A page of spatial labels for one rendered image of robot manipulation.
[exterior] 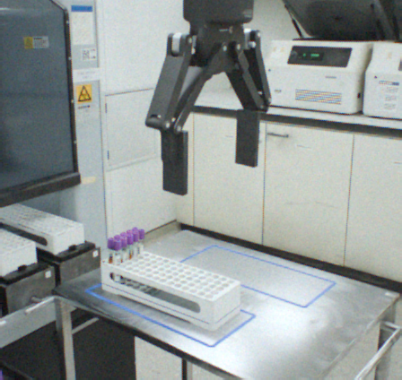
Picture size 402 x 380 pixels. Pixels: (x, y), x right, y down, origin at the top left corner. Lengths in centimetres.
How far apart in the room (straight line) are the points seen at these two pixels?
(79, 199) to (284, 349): 74
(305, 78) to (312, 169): 49
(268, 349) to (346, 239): 211
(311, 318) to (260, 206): 220
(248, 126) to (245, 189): 264
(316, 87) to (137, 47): 102
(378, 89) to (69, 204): 178
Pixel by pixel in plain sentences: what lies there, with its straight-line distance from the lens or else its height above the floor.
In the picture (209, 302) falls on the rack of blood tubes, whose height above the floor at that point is 88.
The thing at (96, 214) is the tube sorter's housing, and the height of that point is 85.
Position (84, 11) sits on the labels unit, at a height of 140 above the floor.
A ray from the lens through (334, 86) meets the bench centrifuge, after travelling 296.
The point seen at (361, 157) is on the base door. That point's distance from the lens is 296.
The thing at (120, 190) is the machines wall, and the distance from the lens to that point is 328.
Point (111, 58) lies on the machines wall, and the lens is 312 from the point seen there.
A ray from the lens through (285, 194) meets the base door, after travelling 320.
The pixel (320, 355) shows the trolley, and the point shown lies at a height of 82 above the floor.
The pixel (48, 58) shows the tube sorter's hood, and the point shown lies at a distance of 141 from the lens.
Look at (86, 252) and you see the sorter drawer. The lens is 148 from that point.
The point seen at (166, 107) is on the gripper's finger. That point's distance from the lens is 56.
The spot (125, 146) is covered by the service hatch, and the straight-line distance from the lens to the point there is 324.
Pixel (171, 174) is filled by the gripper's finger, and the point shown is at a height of 122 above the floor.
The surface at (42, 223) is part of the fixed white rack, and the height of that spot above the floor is 86.
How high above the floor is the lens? 138
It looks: 16 degrees down
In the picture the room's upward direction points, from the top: straight up
